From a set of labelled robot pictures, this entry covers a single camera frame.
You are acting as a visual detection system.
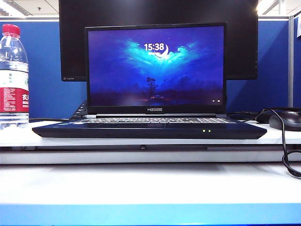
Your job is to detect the black Hasee laptop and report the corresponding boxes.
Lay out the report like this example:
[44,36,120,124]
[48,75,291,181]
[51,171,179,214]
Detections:
[32,23,268,139]

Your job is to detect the thick black mouse cable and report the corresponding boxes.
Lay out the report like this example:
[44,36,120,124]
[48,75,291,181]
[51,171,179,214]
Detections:
[255,107,301,178]

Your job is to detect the black computer mouse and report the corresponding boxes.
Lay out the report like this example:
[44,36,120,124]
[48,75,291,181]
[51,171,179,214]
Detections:
[269,110,301,132]

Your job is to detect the blue office partition panel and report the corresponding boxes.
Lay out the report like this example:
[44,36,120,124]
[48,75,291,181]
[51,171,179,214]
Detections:
[293,16,301,108]
[0,21,290,120]

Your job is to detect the black desktop keyboard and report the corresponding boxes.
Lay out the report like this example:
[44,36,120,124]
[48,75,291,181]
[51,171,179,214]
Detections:
[70,100,89,120]

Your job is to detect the thin black looping cable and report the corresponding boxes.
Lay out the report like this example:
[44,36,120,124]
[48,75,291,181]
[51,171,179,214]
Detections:
[227,111,259,122]

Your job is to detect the black ASUS monitor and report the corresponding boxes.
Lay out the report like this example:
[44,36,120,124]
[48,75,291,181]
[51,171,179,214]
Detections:
[58,0,259,82]

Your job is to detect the silver partition post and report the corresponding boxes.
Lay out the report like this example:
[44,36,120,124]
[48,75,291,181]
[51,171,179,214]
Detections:
[288,15,294,108]

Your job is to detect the clear water bottle red label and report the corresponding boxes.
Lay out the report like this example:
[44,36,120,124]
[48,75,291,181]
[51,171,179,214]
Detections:
[0,24,30,130]

